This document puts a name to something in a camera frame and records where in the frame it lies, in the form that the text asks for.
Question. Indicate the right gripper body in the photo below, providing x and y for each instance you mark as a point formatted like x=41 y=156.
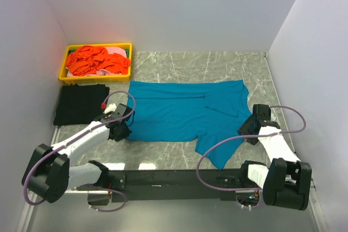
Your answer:
x=246 y=127

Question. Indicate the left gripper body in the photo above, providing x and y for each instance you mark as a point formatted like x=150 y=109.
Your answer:
x=124 y=132

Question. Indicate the green garment in bin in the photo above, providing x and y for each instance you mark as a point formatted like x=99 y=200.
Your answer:
x=118 y=50

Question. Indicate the teal t shirt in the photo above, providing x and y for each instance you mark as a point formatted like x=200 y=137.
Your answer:
x=205 y=112

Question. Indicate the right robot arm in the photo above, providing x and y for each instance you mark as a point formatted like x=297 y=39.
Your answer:
x=286 y=182

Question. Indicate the yellow plastic bin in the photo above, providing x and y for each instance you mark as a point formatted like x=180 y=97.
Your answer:
x=91 y=63

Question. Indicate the black folded t shirt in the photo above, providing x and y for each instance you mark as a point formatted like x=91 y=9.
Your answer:
x=79 y=104

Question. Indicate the orange t shirt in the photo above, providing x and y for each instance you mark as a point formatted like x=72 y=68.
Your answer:
x=95 y=59

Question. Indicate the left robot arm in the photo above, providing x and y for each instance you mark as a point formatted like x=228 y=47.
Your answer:
x=50 y=173

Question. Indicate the black base beam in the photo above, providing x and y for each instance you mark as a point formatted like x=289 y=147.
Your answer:
x=179 y=184

